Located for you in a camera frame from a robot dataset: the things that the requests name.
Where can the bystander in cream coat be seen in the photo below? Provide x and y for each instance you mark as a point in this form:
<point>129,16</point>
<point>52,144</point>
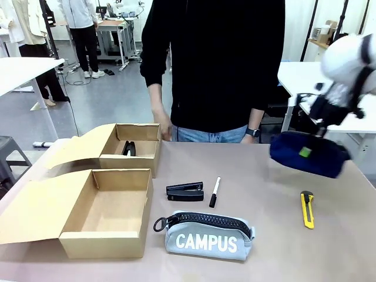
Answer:
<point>29,32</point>

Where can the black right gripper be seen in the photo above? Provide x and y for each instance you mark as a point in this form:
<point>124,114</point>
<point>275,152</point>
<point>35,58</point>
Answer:
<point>329,110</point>

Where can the black smartwatch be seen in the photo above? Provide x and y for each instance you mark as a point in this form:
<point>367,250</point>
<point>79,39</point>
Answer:
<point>253,132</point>

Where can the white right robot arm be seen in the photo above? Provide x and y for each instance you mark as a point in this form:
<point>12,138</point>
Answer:
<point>340,55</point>

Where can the large open cardboard box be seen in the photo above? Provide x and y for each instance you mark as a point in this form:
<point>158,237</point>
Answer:
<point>97,214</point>

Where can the navy blue zipper pouch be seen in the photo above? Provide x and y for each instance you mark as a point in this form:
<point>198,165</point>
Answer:
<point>320,160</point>

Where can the grey metal stool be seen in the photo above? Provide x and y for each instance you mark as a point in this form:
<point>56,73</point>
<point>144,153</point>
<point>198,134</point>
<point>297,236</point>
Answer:
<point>8,152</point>

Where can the black and white marker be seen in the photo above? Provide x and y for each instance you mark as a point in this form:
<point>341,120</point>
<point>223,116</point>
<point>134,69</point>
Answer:
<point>215,191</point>

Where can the person in black sweater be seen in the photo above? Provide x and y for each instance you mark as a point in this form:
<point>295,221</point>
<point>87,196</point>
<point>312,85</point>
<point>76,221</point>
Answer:
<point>214,64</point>

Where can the yellow utility knife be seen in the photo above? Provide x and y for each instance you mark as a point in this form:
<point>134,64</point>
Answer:
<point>307,210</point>

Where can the grey CAMPUS zipper pouch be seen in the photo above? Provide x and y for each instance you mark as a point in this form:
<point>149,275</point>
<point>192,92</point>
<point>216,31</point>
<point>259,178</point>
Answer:
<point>205,241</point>

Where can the person's right forearm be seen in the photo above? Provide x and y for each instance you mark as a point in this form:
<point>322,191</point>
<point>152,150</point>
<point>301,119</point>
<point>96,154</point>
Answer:
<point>155,97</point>

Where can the black tripod pole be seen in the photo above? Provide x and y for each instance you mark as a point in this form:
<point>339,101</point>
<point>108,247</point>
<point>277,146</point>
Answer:
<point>50,32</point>

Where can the small cardboard box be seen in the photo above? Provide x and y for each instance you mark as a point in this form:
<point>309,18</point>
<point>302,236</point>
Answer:
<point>126,163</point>

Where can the black stapler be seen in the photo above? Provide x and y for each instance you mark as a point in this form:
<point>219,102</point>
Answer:
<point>185,192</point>
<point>129,147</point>

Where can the background white robot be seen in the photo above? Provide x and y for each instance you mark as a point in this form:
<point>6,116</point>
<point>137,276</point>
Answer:
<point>123,7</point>

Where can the wooden shelf with boxes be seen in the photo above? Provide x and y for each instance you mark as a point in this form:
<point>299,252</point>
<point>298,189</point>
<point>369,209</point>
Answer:
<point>323,35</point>

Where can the person's left forearm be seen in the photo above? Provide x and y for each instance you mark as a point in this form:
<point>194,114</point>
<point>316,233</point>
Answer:
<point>256,119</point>

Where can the person's left hand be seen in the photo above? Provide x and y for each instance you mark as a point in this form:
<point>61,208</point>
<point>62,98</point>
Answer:
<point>249,139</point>

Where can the bystander in grey jacket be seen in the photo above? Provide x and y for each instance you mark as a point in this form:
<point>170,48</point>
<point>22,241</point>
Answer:
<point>82,29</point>

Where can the white table with white legs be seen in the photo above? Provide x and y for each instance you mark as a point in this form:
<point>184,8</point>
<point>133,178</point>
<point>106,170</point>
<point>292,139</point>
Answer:
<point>20,72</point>

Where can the person's right hand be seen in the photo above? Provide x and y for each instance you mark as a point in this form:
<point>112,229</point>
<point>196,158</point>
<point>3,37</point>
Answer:
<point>164,123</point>

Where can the background workbench with brown top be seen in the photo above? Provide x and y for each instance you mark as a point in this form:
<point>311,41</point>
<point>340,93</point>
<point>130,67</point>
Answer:
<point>117,35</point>

